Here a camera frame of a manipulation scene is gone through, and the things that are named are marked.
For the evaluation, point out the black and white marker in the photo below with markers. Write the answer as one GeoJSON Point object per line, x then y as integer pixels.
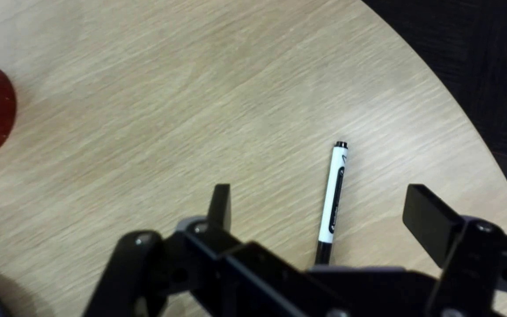
{"type": "Point", "coordinates": [333, 199]}

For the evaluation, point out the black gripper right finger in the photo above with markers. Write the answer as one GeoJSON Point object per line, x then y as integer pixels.
{"type": "Point", "coordinates": [470, 252]}

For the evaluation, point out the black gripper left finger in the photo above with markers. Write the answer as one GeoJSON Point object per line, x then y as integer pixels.
{"type": "Point", "coordinates": [148, 264]}

